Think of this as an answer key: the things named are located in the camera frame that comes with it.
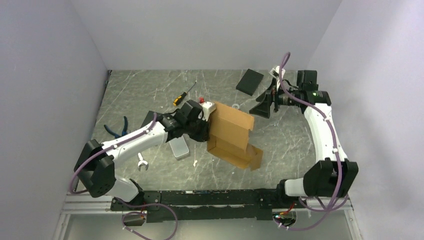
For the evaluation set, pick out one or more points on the blue handled pliers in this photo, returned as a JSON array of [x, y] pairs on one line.
[[118, 132]]

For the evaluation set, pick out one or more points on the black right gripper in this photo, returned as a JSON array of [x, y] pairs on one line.
[[270, 95]]

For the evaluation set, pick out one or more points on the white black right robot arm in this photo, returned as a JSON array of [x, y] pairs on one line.
[[333, 173]]

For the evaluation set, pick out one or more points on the brown cardboard box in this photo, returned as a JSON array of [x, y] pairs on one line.
[[229, 132]]

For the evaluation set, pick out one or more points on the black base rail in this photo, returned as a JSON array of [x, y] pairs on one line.
[[183, 205]]

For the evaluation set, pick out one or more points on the silver wrench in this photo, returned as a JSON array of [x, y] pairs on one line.
[[142, 163]]

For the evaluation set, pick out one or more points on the white plastic case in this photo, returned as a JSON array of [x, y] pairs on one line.
[[179, 148]]

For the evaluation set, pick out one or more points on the black box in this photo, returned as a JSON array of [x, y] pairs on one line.
[[249, 82], [149, 117]]

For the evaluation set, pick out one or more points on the yellow black screwdriver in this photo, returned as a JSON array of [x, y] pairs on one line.
[[182, 96]]

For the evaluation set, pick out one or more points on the black box far right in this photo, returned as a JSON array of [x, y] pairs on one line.
[[249, 82]]

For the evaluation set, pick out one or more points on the aluminium frame rail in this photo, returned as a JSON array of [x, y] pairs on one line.
[[80, 204]]

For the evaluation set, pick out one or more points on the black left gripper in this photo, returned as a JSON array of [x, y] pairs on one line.
[[204, 135]]

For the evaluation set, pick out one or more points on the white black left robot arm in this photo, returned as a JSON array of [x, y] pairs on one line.
[[95, 167]]

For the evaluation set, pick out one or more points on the black box near left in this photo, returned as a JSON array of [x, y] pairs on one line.
[[149, 117]]

